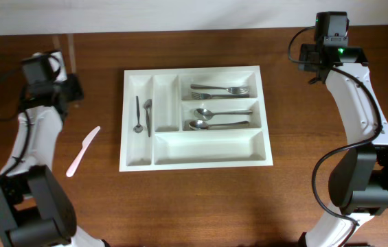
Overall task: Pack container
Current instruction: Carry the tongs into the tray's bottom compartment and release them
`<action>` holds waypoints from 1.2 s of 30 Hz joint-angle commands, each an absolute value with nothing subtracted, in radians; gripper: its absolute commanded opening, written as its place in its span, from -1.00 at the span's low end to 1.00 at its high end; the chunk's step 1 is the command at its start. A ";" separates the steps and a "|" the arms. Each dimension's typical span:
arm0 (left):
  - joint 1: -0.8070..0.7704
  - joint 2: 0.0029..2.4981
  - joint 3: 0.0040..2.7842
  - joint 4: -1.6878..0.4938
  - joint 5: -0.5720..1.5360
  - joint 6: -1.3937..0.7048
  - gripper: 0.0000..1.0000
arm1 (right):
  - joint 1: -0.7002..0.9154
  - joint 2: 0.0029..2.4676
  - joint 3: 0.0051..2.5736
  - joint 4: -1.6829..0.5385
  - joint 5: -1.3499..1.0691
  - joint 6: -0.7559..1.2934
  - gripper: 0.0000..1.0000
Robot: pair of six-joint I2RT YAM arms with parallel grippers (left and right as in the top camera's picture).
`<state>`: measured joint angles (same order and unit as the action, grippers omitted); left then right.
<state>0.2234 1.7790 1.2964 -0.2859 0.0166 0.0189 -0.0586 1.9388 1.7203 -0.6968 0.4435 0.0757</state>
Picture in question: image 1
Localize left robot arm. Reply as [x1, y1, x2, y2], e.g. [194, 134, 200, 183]
[0, 50, 108, 247]

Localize large steel tablespoon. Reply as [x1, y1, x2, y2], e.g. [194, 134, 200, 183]
[193, 108, 253, 121]

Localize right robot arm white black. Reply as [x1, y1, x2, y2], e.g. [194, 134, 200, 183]
[296, 12, 388, 246]

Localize small thin steel teaspoon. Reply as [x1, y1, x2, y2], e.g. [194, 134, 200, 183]
[133, 96, 143, 133]

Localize steel fork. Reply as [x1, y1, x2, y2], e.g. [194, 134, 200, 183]
[191, 92, 250, 100]
[190, 84, 249, 95]

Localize pink plastic knife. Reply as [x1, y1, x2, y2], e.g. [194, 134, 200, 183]
[66, 126, 101, 177]

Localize steel teaspoon patterned handle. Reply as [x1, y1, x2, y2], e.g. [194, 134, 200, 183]
[143, 99, 152, 137]

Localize white plastic cutlery tray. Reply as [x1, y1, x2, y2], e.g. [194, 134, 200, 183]
[119, 66, 273, 172]

